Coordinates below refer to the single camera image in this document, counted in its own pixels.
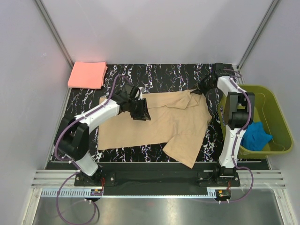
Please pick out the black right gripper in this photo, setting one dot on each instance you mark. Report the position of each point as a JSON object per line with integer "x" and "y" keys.
{"x": 199, "y": 87}

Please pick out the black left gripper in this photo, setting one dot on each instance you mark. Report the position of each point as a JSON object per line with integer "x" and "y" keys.
{"x": 143, "y": 114}

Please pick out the beige t shirt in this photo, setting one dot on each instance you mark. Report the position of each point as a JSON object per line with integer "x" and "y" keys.
{"x": 178, "y": 119}

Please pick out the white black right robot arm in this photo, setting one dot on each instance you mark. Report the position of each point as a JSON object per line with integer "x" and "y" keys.
{"x": 238, "y": 114}

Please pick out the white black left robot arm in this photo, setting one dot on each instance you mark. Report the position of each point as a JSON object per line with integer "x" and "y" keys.
{"x": 72, "y": 138}

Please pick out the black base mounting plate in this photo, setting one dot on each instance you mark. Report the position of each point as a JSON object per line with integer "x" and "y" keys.
{"x": 153, "y": 178}

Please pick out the folded pink t shirt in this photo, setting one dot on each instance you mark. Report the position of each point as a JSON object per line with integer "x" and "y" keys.
{"x": 86, "y": 75}

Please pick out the olive green plastic bin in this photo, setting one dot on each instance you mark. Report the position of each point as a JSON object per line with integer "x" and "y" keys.
{"x": 268, "y": 112}

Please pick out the blue t shirt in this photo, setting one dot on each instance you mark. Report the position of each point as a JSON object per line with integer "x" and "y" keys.
{"x": 255, "y": 137}

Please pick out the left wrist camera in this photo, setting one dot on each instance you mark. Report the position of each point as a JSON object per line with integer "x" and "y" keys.
{"x": 133, "y": 92}

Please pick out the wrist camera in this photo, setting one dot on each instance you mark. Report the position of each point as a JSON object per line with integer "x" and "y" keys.
{"x": 133, "y": 92}
{"x": 219, "y": 69}

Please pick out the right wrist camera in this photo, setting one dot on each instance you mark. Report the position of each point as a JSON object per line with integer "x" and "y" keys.
{"x": 219, "y": 69}

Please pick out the right aluminium corner post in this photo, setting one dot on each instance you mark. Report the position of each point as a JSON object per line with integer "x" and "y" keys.
{"x": 259, "y": 31}

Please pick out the aluminium corner post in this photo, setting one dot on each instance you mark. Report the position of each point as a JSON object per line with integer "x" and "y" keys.
{"x": 51, "y": 26}
{"x": 259, "y": 31}

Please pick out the aluminium frame rail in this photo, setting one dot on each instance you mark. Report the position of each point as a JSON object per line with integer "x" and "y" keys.
{"x": 65, "y": 184}

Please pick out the left aluminium corner post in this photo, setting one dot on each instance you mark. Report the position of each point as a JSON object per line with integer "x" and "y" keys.
{"x": 51, "y": 26}

